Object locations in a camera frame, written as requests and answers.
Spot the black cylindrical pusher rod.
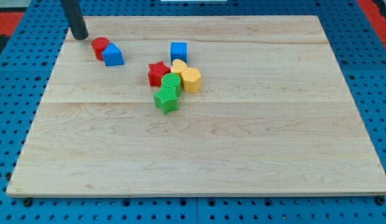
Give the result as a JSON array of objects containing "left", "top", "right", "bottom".
[{"left": 60, "top": 0, "right": 89, "bottom": 40}]

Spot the red cylinder block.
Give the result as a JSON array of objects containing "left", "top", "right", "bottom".
[{"left": 91, "top": 37, "right": 110, "bottom": 61}]

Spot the red star block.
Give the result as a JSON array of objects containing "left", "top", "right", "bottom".
[{"left": 148, "top": 61, "right": 171, "bottom": 86}]

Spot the green star block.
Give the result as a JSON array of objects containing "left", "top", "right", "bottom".
[{"left": 153, "top": 86, "right": 179, "bottom": 114}]

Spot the blue triangle block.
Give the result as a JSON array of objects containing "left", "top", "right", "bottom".
[{"left": 101, "top": 42, "right": 125, "bottom": 67}]

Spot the blue cube block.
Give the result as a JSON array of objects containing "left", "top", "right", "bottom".
[{"left": 170, "top": 42, "right": 187, "bottom": 62}]

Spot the yellow heart block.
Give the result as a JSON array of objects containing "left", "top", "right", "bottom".
[{"left": 170, "top": 59, "right": 188, "bottom": 75}]

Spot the green cylinder block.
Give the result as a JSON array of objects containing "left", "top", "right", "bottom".
[{"left": 161, "top": 73, "right": 182, "bottom": 96}]

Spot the yellow hexagon block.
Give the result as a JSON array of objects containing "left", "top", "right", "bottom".
[{"left": 181, "top": 68, "right": 202, "bottom": 93}]

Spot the light wooden board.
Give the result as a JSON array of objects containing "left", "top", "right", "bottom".
[{"left": 6, "top": 16, "right": 386, "bottom": 198}]

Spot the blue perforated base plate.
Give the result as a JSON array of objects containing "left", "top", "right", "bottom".
[{"left": 0, "top": 1, "right": 386, "bottom": 223}]

